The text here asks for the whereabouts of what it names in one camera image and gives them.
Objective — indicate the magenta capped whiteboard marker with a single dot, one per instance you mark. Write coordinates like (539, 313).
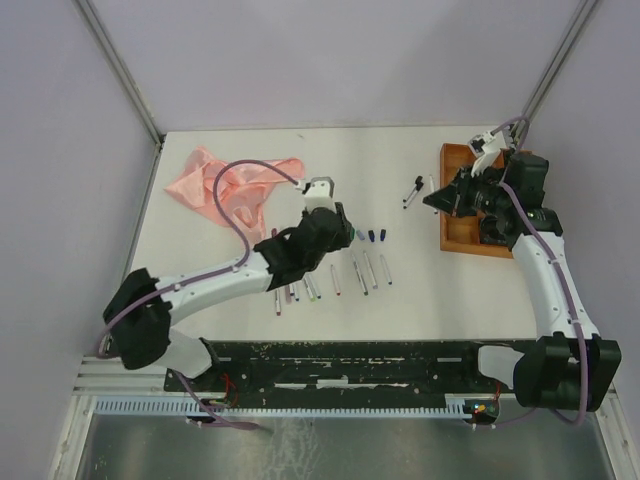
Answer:
(277, 301)

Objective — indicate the lime green capped marker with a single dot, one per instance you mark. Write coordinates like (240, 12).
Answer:
(309, 289)

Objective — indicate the black capped marker left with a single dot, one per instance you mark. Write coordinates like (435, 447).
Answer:
(418, 178)

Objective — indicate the light blue cable duct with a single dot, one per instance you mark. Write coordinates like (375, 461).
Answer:
(441, 407)

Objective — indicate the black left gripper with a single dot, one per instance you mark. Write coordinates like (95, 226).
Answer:
(343, 237)

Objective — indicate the aluminium frame post left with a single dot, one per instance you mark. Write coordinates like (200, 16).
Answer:
(98, 30)

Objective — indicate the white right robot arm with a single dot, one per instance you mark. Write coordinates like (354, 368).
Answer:
(570, 366)

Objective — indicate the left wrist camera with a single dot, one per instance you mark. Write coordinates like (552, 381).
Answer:
(317, 193)

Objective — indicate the black capped marker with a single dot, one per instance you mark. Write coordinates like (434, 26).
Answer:
(418, 178)
(411, 197)

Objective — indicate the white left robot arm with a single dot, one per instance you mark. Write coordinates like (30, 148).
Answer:
(142, 314)

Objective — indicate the dark floral rolled tie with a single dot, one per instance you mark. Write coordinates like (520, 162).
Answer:
(495, 231)

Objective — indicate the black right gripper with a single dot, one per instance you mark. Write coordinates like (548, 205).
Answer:
(446, 197)

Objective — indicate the pink satin cloth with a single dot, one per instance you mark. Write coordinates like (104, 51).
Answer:
(241, 193)

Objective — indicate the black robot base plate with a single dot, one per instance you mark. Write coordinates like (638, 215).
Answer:
(327, 374)

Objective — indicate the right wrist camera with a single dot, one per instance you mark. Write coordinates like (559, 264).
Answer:
(486, 149)

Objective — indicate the orange wooden divider tray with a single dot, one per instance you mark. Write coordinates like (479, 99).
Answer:
(462, 235)

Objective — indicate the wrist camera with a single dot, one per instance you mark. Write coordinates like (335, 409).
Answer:
(317, 193)
(486, 149)

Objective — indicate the lavender capped marker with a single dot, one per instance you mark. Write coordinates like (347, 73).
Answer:
(370, 270)

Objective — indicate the aluminium frame post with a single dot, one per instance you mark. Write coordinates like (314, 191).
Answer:
(98, 30)
(570, 37)

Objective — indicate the black capped marker right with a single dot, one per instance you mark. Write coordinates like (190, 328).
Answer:
(411, 197)

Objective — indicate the aluminium frame post right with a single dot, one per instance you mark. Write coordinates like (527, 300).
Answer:
(570, 37)

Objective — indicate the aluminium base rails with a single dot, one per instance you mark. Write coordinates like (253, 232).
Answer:
(110, 377)

